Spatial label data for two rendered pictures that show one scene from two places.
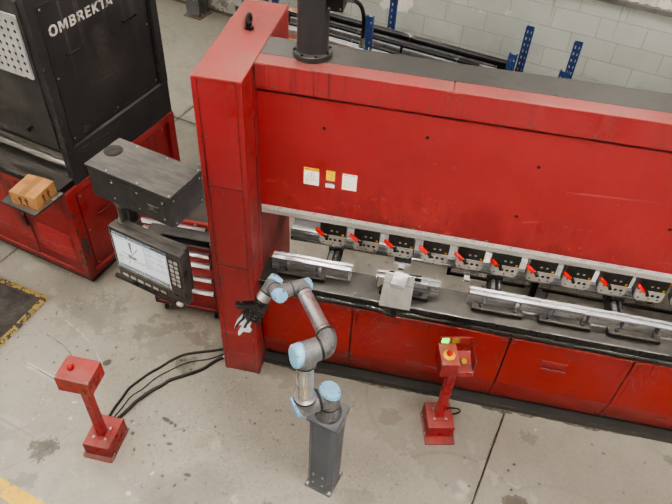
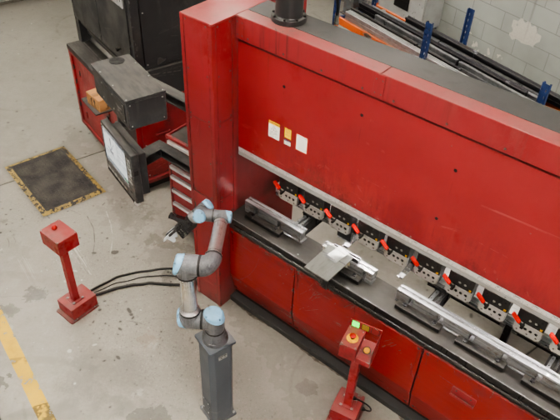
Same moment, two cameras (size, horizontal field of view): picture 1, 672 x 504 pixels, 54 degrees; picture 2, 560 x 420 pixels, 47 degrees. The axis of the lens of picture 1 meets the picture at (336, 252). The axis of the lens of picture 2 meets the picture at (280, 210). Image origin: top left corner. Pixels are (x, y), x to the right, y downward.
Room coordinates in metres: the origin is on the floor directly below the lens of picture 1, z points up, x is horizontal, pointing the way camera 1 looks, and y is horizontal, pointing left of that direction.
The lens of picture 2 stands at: (0.03, -1.43, 3.80)
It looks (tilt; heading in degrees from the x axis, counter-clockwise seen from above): 41 degrees down; 29
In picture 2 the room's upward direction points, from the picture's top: 3 degrees clockwise
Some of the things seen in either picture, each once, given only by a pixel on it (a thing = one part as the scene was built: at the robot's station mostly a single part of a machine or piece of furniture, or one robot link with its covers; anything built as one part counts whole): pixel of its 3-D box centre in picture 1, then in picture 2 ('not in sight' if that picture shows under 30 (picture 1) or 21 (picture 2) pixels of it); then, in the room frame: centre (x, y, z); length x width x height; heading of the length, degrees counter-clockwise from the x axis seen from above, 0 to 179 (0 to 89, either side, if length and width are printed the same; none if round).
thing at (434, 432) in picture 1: (438, 423); (345, 411); (2.32, -0.75, 0.06); 0.25 x 0.20 x 0.12; 4
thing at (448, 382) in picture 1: (446, 391); (352, 378); (2.35, -0.75, 0.39); 0.05 x 0.05 x 0.54; 4
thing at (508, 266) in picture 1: (505, 260); (430, 265); (2.67, -0.97, 1.26); 0.15 x 0.09 x 0.17; 81
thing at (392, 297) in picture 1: (397, 291); (328, 262); (2.61, -0.38, 1.00); 0.26 x 0.18 x 0.01; 171
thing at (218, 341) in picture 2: (328, 407); (214, 332); (1.91, -0.02, 0.82); 0.15 x 0.15 x 0.10
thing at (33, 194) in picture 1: (29, 191); (102, 96); (3.24, 2.02, 1.04); 0.30 x 0.26 x 0.12; 66
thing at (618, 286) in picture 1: (613, 279); (532, 321); (2.57, -1.56, 1.26); 0.15 x 0.09 x 0.17; 81
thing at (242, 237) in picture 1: (253, 209); (246, 156); (3.08, 0.54, 1.15); 0.85 x 0.25 x 2.30; 171
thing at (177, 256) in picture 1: (155, 259); (127, 159); (2.34, 0.93, 1.42); 0.45 x 0.12 x 0.36; 65
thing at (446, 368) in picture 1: (456, 356); (359, 342); (2.35, -0.75, 0.75); 0.20 x 0.16 x 0.18; 94
